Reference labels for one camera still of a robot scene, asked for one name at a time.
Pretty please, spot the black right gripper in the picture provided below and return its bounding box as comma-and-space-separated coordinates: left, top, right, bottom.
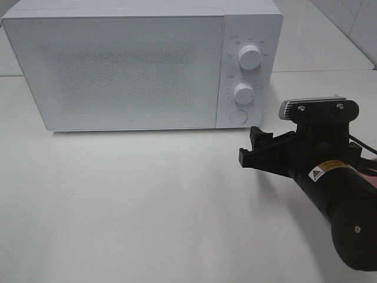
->
239, 123, 362, 179

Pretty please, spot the round white door button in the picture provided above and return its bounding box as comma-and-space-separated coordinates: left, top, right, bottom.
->
230, 110, 248, 125

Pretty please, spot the pink round plate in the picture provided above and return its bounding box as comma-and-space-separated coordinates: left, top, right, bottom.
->
360, 158, 377, 187

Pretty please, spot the white microwave door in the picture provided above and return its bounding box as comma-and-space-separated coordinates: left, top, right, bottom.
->
3, 17, 224, 131

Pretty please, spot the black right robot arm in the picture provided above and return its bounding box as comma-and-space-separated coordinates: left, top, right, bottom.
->
239, 123, 376, 271

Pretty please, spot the lower white timer knob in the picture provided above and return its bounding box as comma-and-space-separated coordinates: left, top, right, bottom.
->
233, 83, 254, 105

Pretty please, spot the upper white power knob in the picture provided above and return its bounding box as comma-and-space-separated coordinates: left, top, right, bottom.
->
237, 42, 263, 70

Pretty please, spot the white microwave oven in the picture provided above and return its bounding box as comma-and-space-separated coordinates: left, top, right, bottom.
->
1, 1, 283, 130

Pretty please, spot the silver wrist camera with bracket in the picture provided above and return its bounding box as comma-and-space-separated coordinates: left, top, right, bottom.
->
278, 97, 359, 125

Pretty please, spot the black camera cable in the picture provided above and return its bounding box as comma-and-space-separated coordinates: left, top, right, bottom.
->
349, 135, 377, 175

